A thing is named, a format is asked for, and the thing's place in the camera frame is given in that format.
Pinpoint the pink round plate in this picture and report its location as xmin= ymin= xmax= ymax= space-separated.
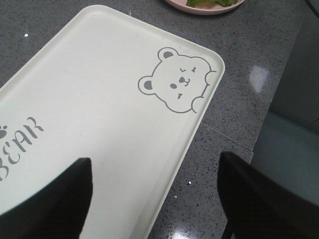
xmin=165 ymin=0 xmax=244 ymax=15

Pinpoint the green lettuce leaf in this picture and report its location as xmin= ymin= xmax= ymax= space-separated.
xmin=186 ymin=0 xmax=238 ymax=7

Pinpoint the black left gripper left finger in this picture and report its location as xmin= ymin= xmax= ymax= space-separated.
xmin=0 ymin=158 xmax=93 ymax=239

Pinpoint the cream bear serving tray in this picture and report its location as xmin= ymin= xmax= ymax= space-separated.
xmin=0 ymin=5 xmax=225 ymax=239

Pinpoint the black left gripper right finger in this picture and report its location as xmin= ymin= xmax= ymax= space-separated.
xmin=217 ymin=151 xmax=319 ymax=239

